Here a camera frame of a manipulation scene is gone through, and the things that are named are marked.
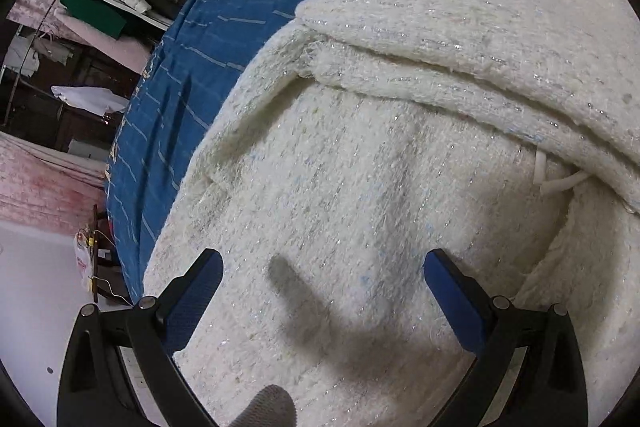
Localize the white folded cloth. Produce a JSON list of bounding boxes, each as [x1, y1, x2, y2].
[[50, 84, 130, 116]]

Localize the blue striped bed sheet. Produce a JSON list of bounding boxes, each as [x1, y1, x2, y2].
[[104, 0, 334, 304]]

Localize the small wooden stool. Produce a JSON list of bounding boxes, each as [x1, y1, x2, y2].
[[90, 204, 122, 304]]

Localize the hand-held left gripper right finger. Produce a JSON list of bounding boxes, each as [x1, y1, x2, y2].
[[423, 249, 589, 427]]

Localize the white tweed coat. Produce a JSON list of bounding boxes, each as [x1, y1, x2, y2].
[[142, 0, 640, 427]]

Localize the pink bedspread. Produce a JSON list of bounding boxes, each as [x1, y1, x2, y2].
[[0, 132, 109, 236]]

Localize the white plastic bag red print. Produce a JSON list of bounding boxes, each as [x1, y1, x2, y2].
[[73, 232, 99, 294]]

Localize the pale pink blanket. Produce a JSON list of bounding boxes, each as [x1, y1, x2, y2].
[[50, 14, 154, 76]]

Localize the person's left hand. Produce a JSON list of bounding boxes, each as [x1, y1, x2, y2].
[[232, 384, 296, 427]]

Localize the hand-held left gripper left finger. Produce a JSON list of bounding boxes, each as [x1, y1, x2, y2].
[[57, 249, 225, 427]]

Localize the green cloth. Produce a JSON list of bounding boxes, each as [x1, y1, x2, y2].
[[60, 0, 127, 40]]

